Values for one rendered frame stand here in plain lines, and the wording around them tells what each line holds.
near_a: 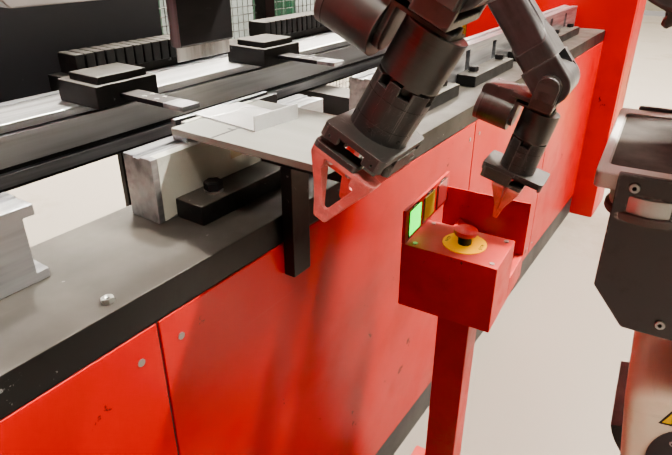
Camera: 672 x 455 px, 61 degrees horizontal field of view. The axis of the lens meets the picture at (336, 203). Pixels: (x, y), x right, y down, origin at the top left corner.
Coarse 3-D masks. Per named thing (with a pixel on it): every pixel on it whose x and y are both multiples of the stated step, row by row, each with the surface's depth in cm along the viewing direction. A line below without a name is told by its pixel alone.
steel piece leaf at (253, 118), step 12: (252, 108) 86; (264, 108) 86; (288, 108) 80; (216, 120) 80; (228, 120) 80; (240, 120) 80; (252, 120) 80; (264, 120) 77; (276, 120) 78; (288, 120) 80
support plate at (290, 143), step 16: (304, 112) 84; (320, 112) 84; (176, 128) 77; (192, 128) 77; (208, 128) 77; (224, 128) 77; (240, 128) 77; (272, 128) 77; (288, 128) 77; (304, 128) 77; (320, 128) 77; (224, 144) 73; (240, 144) 71; (256, 144) 71; (272, 144) 71; (288, 144) 71; (304, 144) 71; (272, 160) 69; (288, 160) 67; (304, 160) 66
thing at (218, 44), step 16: (176, 0) 74; (192, 0) 76; (208, 0) 79; (224, 0) 81; (176, 16) 75; (192, 16) 77; (208, 16) 79; (224, 16) 82; (176, 32) 76; (192, 32) 78; (208, 32) 80; (224, 32) 82; (176, 48) 77; (192, 48) 80; (208, 48) 82; (224, 48) 84
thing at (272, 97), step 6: (246, 96) 93; (252, 96) 93; (258, 96) 94; (264, 96) 93; (270, 96) 94; (276, 96) 95; (228, 102) 90; (234, 102) 90; (276, 102) 95; (210, 108) 86; (186, 114) 84; (192, 114) 84; (174, 120) 81; (180, 120) 82; (174, 126) 82; (174, 138) 83; (180, 138) 82; (186, 138) 81
